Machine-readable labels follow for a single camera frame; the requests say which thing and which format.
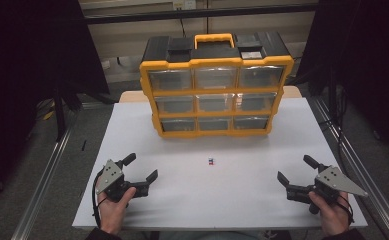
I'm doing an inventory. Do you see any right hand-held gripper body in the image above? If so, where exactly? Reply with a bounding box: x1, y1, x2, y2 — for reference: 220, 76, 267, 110
311, 165, 369, 205

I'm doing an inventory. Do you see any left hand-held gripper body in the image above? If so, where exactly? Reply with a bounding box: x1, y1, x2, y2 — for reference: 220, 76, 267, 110
95, 159, 136, 203

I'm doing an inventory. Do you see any clear plastic drawer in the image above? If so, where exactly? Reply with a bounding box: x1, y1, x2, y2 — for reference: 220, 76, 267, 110
154, 95, 195, 114

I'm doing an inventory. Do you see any yellow black organizer case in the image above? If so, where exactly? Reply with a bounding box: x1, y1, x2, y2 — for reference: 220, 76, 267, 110
139, 32, 295, 139

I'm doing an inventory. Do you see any person's right hand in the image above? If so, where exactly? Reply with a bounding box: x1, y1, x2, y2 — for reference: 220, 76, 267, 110
308, 190, 352, 238

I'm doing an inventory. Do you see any person's left hand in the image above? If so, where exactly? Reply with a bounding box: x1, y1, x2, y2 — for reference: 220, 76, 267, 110
96, 186, 137, 236

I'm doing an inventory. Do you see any black metal stand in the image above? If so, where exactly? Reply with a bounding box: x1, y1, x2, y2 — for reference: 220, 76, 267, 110
52, 84, 67, 143

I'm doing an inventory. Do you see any yellow floor object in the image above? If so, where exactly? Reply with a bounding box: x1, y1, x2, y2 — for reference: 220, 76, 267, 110
42, 99, 56, 122

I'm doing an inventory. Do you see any set of clear organizer drawers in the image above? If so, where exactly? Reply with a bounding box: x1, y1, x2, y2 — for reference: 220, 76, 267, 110
147, 65, 286, 132

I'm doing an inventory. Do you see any black curtain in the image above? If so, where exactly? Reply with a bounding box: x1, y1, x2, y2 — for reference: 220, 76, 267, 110
296, 0, 389, 166
0, 0, 110, 213

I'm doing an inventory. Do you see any black horizontal bar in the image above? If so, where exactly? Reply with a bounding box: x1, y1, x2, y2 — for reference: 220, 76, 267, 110
83, 3, 319, 25

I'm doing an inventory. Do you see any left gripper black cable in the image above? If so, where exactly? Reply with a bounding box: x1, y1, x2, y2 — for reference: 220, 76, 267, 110
91, 167, 109, 230

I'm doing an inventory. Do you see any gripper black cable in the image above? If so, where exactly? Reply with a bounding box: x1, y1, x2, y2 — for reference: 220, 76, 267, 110
91, 167, 109, 230
336, 194, 355, 226

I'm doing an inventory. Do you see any metal floor rail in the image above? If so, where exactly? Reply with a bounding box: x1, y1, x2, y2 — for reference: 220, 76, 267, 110
310, 96, 389, 240
11, 126, 74, 240

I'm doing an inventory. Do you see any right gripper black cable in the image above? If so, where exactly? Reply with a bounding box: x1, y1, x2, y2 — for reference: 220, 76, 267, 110
336, 194, 355, 226

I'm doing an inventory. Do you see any black floor cable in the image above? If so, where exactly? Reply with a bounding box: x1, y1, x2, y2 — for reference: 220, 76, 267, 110
317, 85, 350, 168

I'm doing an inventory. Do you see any black hanging wall cable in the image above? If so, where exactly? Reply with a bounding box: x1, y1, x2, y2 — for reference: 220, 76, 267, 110
179, 9, 188, 38

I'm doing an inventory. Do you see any white wall outlet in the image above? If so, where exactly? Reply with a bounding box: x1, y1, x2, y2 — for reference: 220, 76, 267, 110
172, 0, 197, 10

